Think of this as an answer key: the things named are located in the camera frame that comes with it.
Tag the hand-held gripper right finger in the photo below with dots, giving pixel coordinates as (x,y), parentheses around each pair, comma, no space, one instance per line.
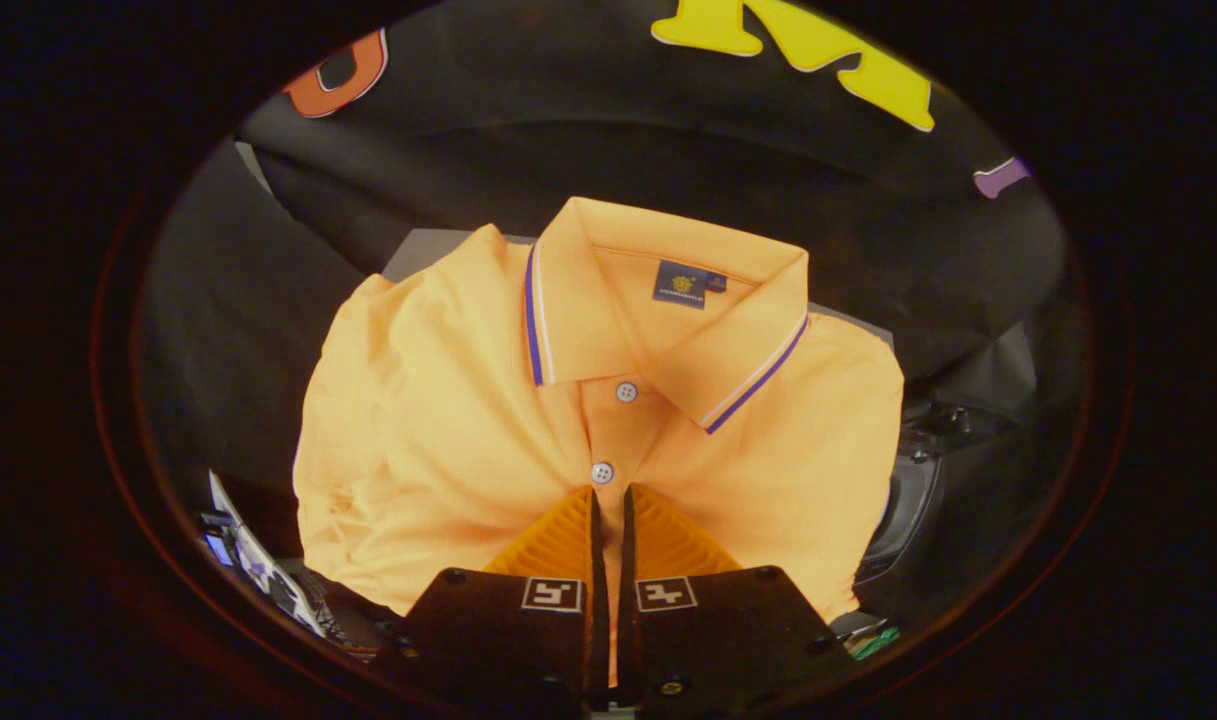
(628,600)

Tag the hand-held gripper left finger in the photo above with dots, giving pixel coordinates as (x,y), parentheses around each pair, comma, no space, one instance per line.
(598,600)

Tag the orange polo shirt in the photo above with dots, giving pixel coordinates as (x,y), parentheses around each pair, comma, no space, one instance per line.
(448,420)

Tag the grey washing machine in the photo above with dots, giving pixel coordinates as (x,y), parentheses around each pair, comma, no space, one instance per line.
(908,500)

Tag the small green object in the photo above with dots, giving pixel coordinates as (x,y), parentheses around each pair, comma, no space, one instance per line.
(873,643)

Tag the blue and white printed sheet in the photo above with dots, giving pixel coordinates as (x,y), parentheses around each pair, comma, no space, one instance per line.
(253,560)

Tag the grey cabinet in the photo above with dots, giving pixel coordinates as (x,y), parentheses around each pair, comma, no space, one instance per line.
(418,255)

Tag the black backdrop cloth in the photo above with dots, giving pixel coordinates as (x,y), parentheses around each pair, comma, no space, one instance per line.
(568,130)

